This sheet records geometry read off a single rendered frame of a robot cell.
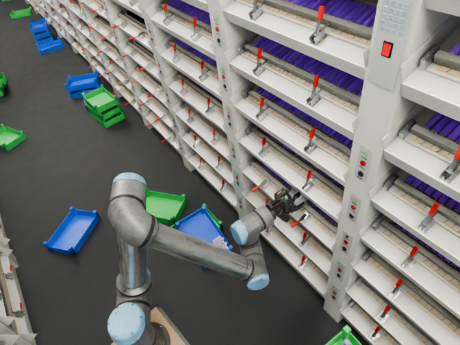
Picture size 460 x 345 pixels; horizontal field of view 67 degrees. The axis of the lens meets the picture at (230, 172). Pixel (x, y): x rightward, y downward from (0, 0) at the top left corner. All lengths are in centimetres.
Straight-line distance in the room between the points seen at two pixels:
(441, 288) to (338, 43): 76
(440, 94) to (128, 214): 88
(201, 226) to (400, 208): 128
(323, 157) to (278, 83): 29
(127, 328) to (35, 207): 151
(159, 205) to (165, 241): 125
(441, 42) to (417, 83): 12
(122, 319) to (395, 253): 106
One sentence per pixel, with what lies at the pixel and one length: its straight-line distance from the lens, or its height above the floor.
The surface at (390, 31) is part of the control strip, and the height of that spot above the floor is 141.
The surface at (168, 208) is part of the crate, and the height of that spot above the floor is 0.
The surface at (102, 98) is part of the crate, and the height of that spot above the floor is 16.
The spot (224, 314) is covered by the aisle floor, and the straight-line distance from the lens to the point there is 191.
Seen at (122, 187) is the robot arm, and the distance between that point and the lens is 119.
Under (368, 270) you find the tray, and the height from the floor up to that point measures 53.
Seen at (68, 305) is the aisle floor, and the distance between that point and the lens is 222.
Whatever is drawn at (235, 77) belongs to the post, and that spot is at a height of 104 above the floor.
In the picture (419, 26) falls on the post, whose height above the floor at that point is 142.
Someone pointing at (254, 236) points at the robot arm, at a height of 59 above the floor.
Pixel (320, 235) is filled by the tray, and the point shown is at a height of 52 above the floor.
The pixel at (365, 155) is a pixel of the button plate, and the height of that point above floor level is 106.
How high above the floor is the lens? 174
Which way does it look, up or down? 44 degrees down
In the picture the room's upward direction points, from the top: 9 degrees counter-clockwise
